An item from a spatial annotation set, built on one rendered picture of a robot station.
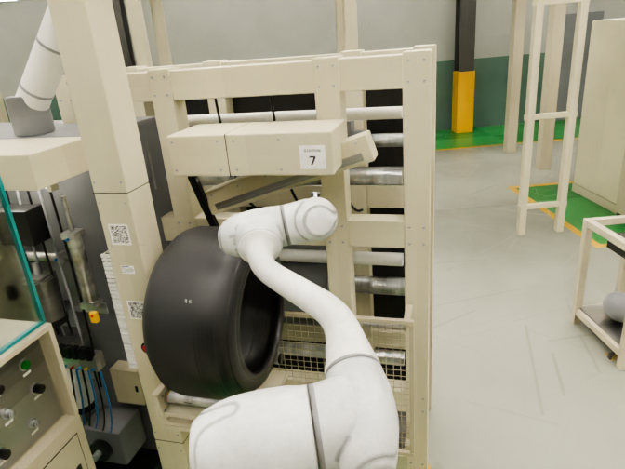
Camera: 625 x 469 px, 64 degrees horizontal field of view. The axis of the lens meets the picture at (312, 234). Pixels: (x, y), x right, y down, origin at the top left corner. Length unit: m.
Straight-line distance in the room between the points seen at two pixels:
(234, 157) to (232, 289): 0.49
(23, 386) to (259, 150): 1.08
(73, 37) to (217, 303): 0.88
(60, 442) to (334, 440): 1.38
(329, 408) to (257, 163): 1.14
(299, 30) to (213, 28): 1.70
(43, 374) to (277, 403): 1.28
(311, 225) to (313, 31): 9.66
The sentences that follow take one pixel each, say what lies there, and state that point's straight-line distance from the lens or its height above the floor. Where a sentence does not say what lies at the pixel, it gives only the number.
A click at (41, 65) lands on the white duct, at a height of 2.05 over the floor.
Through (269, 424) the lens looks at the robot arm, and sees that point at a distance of 0.78.
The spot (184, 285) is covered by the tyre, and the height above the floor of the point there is 1.40.
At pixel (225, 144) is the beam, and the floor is 1.75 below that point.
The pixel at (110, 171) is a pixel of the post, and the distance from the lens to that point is 1.73.
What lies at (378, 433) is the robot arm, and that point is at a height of 1.54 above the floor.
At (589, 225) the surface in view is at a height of 0.77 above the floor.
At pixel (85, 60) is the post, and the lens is 1.69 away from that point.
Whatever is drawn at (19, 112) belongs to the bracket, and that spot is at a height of 1.89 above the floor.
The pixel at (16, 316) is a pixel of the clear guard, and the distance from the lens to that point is 1.81.
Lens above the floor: 2.07
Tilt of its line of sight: 21 degrees down
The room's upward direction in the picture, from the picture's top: 5 degrees counter-clockwise
